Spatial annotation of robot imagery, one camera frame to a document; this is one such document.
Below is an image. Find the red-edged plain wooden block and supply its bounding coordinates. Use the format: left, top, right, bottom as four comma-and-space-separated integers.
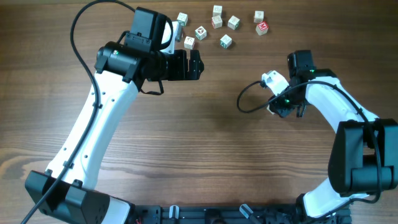
267, 105, 275, 114

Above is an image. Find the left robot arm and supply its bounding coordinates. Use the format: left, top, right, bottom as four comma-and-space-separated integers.
25, 7, 204, 223

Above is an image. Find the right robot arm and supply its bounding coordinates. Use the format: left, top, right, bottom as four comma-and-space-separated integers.
261, 50, 397, 223

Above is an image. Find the plain block beside yellow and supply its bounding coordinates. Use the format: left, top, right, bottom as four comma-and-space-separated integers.
183, 36, 195, 50

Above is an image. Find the green picture wooden block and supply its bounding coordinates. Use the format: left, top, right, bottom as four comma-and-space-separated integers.
195, 26, 207, 40

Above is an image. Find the green A wooden block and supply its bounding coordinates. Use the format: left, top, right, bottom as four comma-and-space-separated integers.
220, 34, 233, 49

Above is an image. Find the green-edged upper left block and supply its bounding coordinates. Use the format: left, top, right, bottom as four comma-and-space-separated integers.
177, 12, 188, 27

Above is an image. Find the green-edged block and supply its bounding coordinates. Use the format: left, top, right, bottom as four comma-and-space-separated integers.
227, 16, 240, 30
177, 12, 188, 27

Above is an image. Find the red-edged centre block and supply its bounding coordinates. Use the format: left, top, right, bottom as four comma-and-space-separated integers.
211, 16, 223, 29

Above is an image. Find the top centre plain block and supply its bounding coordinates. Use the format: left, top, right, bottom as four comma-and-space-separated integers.
212, 5, 223, 17

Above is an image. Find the green-edged centre right block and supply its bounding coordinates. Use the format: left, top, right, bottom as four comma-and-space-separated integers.
227, 16, 240, 30

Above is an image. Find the red M wooden block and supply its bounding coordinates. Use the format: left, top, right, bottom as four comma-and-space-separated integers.
256, 21, 269, 35

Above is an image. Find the plain block above M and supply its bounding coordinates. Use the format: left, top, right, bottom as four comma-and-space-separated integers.
254, 11, 264, 24

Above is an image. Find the right black cable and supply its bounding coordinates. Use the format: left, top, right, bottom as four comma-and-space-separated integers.
236, 80, 384, 218

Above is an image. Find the black cable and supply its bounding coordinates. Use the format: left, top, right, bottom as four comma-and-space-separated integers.
236, 80, 384, 218
20, 0, 137, 224

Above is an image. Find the left black cable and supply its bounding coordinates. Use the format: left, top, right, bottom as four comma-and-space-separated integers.
20, 0, 137, 224

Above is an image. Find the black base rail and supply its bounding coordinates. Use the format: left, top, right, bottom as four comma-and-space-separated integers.
126, 204, 352, 224

